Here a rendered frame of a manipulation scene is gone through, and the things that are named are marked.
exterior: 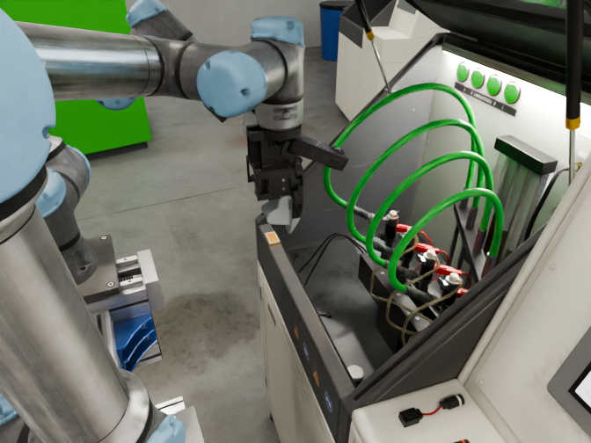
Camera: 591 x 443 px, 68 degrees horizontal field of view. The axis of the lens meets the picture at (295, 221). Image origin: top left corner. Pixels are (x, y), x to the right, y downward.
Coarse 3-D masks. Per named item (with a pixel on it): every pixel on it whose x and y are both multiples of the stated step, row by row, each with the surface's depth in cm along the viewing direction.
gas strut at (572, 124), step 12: (576, 0) 50; (576, 12) 51; (576, 24) 52; (576, 36) 53; (576, 48) 54; (576, 60) 55; (576, 72) 57; (576, 84) 58; (576, 96) 59; (576, 108) 60; (576, 120) 62
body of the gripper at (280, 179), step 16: (256, 128) 70; (256, 144) 71; (272, 144) 70; (288, 144) 71; (256, 160) 72; (272, 160) 72; (288, 160) 72; (256, 176) 70; (272, 176) 71; (288, 176) 72; (256, 192) 74; (272, 192) 73; (288, 192) 74
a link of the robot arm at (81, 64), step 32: (32, 32) 41; (64, 32) 45; (96, 32) 49; (64, 64) 43; (96, 64) 47; (128, 64) 51; (160, 64) 56; (64, 96) 46; (96, 96) 50; (128, 96) 55
